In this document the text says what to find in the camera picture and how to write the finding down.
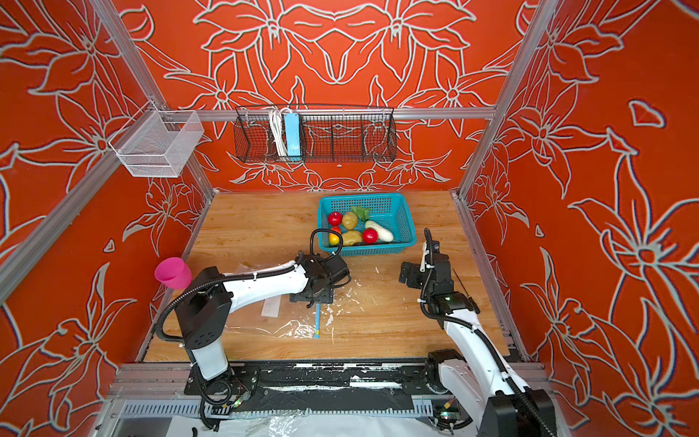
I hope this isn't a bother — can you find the yellow-green pear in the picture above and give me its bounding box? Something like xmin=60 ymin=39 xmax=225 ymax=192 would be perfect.
xmin=341 ymin=211 xmax=359 ymax=231

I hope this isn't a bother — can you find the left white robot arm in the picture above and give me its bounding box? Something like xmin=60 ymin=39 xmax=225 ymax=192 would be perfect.
xmin=153 ymin=229 xmax=351 ymax=382

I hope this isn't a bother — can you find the red apple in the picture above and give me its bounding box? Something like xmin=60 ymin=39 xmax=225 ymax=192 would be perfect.
xmin=328 ymin=211 xmax=343 ymax=227
xmin=362 ymin=228 xmax=380 ymax=245

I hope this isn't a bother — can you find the red yellow mango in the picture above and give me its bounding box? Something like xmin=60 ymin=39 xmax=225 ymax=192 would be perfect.
xmin=328 ymin=227 xmax=341 ymax=247

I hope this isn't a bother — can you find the white cable bundle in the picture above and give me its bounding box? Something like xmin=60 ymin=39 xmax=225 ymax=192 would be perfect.
xmin=268 ymin=108 xmax=289 ymax=158

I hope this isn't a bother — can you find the light blue box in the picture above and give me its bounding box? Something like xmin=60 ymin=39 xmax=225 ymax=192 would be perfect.
xmin=284 ymin=112 xmax=301 ymax=161

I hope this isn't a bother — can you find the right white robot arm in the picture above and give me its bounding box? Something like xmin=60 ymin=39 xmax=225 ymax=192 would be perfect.
xmin=399 ymin=229 xmax=558 ymax=436

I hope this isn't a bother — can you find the yellow potato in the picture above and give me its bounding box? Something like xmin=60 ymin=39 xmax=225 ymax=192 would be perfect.
xmin=341 ymin=231 xmax=363 ymax=246

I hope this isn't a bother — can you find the red apple front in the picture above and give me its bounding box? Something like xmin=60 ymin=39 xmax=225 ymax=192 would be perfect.
xmin=362 ymin=228 xmax=380 ymax=245

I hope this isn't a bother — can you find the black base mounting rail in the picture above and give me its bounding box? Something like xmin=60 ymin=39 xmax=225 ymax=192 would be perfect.
xmin=185 ymin=358 xmax=448 ymax=397

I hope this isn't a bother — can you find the clear plastic wall bin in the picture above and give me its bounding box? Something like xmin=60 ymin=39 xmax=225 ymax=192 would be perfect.
xmin=108 ymin=109 xmax=204 ymax=178

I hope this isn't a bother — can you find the clear zip top bag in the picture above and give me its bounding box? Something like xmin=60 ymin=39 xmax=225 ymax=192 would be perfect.
xmin=224 ymin=261 xmax=319 ymax=339

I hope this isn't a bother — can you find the teal plastic basket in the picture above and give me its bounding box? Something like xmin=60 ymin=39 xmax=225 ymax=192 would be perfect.
xmin=317 ymin=193 xmax=417 ymax=257

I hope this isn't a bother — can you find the black screwdriver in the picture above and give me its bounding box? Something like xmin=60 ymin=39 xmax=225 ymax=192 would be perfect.
xmin=453 ymin=269 xmax=470 ymax=297

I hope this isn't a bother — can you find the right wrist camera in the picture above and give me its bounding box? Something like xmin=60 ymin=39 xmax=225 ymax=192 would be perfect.
xmin=420 ymin=240 xmax=440 ymax=272

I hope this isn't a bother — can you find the black wire wall basket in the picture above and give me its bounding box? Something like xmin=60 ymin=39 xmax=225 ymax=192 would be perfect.
xmin=233 ymin=104 xmax=398 ymax=164

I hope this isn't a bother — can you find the pink plastic cup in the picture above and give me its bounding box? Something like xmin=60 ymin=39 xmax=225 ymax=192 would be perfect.
xmin=154 ymin=257 xmax=192 ymax=290

